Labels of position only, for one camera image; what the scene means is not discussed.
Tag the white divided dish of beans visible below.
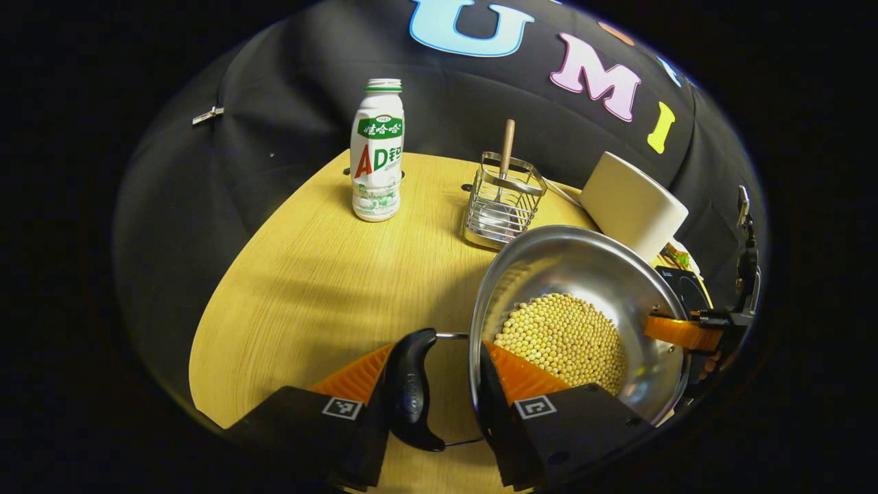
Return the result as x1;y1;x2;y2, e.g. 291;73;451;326
662;242;702;275

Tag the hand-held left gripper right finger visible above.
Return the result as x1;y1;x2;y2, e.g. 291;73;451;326
473;341;653;492

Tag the white toaster cable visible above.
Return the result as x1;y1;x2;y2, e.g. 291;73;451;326
545;180;584;209

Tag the metal wire utensil holder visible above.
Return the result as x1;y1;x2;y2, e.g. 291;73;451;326
462;152;548;250

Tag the black induction cooktop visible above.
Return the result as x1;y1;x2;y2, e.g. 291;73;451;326
655;266;714;318

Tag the wooden-handled spoon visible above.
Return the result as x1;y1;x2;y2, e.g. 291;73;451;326
488;119;517;210

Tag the white drink bottle green label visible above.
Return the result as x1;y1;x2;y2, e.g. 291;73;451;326
350;78;405;223

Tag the pile of soybeans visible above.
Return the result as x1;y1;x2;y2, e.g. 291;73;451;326
494;293;628;397

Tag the white toaster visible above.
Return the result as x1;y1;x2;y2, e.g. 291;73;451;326
580;151;689;265

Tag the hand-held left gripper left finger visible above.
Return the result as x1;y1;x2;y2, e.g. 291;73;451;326
226;343;396;491

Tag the black backdrop cloth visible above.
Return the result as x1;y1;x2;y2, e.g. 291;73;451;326
113;0;769;419

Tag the steel pot with black handles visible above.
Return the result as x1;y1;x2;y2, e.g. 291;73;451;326
384;225;693;454

